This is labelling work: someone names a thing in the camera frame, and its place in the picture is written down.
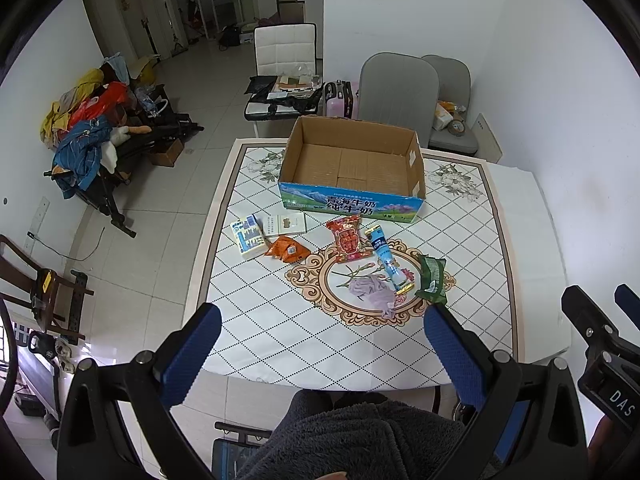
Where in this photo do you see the green snack packet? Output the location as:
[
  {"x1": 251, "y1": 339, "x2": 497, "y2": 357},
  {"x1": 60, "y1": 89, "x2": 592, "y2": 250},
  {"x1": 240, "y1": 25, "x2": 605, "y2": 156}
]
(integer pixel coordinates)
[{"x1": 416, "y1": 255, "x2": 447, "y2": 304}]

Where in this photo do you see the red floral wet wipes pack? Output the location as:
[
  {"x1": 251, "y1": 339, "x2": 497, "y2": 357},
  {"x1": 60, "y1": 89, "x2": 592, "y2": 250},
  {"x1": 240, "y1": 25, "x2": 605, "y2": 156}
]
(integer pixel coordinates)
[{"x1": 326, "y1": 214, "x2": 372, "y2": 263}]

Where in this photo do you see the white padded chair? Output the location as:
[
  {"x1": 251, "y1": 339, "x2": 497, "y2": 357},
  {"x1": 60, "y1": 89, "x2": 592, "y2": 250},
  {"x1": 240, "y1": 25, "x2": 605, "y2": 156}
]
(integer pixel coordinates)
[{"x1": 243, "y1": 23, "x2": 322, "y2": 138}]

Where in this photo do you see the grey chair front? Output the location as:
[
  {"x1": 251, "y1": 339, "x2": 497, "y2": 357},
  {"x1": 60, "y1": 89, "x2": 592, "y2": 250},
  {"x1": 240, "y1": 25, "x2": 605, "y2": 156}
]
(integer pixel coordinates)
[{"x1": 358, "y1": 52, "x2": 439, "y2": 148}]

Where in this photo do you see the white box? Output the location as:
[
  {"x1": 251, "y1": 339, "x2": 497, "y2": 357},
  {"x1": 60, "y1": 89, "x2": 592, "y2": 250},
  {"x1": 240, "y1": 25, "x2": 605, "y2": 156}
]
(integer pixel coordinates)
[{"x1": 259, "y1": 212, "x2": 307, "y2": 237}]

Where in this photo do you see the pile of clothes on rack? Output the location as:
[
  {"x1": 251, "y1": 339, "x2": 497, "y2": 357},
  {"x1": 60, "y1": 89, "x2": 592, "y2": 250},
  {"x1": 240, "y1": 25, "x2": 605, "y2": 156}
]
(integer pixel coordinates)
[{"x1": 39, "y1": 53, "x2": 152, "y2": 200}]

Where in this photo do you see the grey chair rear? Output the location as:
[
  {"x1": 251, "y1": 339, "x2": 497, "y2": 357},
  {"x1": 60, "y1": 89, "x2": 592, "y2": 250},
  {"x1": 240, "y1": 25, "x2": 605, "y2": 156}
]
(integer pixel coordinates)
[{"x1": 423, "y1": 54, "x2": 478, "y2": 156}]

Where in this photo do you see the pink suitcase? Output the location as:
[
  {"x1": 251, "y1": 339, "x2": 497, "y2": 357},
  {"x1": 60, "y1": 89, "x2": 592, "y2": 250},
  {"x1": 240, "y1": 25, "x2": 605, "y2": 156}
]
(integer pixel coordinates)
[{"x1": 323, "y1": 80, "x2": 359, "y2": 119}]

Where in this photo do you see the lilac soft cloth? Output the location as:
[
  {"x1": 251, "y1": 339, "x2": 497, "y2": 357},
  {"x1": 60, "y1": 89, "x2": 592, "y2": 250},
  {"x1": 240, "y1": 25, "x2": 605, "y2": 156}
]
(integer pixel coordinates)
[{"x1": 348, "y1": 275, "x2": 396, "y2": 318}]

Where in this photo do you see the orange snack packet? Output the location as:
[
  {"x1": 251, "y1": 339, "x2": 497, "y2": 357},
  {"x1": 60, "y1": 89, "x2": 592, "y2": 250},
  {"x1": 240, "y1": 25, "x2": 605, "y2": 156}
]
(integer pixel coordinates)
[{"x1": 266, "y1": 235, "x2": 310, "y2": 264}]

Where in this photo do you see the black floor cable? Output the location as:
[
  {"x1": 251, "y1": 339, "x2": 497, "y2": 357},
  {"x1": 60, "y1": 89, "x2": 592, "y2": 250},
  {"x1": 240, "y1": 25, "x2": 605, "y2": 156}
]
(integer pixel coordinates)
[{"x1": 26, "y1": 224, "x2": 108, "y2": 264}]

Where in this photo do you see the cardboard box with blue print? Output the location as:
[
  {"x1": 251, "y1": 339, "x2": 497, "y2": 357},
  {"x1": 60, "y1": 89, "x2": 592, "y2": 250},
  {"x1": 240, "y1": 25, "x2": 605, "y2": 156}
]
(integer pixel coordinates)
[{"x1": 278, "y1": 115, "x2": 426, "y2": 223}]

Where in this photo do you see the dark wooden chair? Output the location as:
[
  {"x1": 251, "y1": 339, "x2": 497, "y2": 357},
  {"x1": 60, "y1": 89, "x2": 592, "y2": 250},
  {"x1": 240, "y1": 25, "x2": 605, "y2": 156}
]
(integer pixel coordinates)
[{"x1": 1, "y1": 235, "x2": 94, "y2": 346}]

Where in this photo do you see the white patterned tablecloth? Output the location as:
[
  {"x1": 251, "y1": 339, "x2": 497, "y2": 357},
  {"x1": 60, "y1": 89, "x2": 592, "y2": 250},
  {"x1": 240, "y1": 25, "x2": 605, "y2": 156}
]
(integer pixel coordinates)
[{"x1": 186, "y1": 139, "x2": 570, "y2": 390}]

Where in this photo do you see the light blue tube pack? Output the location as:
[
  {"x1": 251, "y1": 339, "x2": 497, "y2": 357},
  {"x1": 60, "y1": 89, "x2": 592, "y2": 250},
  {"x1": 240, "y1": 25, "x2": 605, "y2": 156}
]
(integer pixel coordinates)
[{"x1": 364, "y1": 226, "x2": 414, "y2": 295}]

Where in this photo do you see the grey chair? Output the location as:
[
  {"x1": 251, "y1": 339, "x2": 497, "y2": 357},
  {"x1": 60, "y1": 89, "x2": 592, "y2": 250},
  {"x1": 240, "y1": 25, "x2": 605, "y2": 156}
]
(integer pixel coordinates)
[
  {"x1": 423, "y1": 54, "x2": 478, "y2": 156},
  {"x1": 358, "y1": 52, "x2": 439, "y2": 148}
]

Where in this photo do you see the small cardboard box on floor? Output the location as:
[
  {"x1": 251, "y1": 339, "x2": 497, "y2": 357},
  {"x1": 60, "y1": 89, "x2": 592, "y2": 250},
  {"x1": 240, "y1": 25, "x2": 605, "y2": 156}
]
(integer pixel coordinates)
[{"x1": 146, "y1": 139, "x2": 184, "y2": 167}]

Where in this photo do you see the blue white tissue pack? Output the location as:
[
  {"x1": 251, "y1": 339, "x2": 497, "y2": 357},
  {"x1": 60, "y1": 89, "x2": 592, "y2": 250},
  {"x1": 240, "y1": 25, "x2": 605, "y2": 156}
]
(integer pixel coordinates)
[{"x1": 230, "y1": 214, "x2": 269, "y2": 260}]

